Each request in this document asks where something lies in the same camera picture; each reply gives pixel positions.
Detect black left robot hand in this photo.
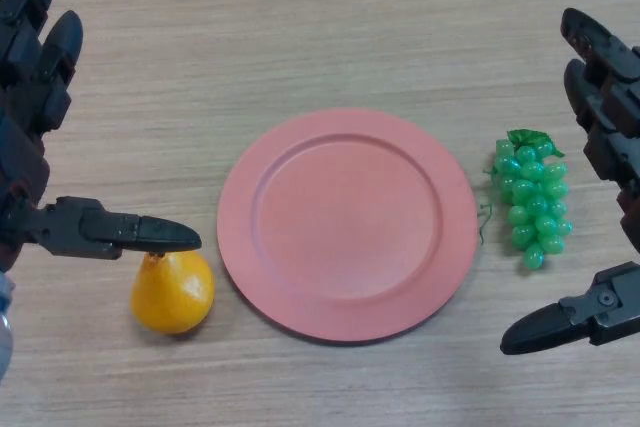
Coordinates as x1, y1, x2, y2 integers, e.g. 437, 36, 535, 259
0, 0, 203, 274

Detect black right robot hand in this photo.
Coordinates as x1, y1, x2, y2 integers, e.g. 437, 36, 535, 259
500, 7, 640, 357

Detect pink round plate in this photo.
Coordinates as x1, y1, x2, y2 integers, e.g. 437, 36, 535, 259
216, 107, 479, 347

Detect yellow pear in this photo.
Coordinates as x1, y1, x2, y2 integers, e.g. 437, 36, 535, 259
130, 249, 217, 336

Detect green grape bunch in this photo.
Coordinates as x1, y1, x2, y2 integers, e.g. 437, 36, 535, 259
477, 129, 573, 272

